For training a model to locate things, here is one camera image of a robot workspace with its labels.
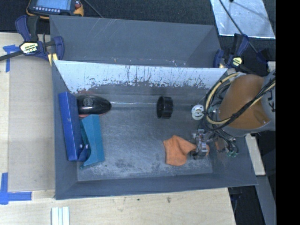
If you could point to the orange cloth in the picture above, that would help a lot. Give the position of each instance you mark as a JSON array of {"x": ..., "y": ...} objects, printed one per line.
[{"x": 176, "y": 152}]

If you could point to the white round plastic fitting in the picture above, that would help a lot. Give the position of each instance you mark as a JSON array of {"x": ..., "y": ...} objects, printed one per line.
[{"x": 196, "y": 112}]

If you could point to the black ribbed round cap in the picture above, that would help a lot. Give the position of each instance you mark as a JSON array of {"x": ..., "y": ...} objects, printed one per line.
[{"x": 164, "y": 107}]

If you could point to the grey metal bin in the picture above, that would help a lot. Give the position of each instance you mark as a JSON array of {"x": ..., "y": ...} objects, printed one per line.
[{"x": 140, "y": 139}]

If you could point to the teal flat box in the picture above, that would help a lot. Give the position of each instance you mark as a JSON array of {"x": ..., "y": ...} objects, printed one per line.
[{"x": 95, "y": 139}]

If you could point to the black oval computer mouse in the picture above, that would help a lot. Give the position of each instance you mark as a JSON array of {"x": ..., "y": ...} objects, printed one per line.
[{"x": 93, "y": 104}]

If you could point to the blue flat box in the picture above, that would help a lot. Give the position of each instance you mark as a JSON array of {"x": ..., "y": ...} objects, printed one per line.
[{"x": 69, "y": 125}]

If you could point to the pale wood flat board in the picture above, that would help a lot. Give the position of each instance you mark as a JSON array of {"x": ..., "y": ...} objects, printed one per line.
[{"x": 30, "y": 125}]

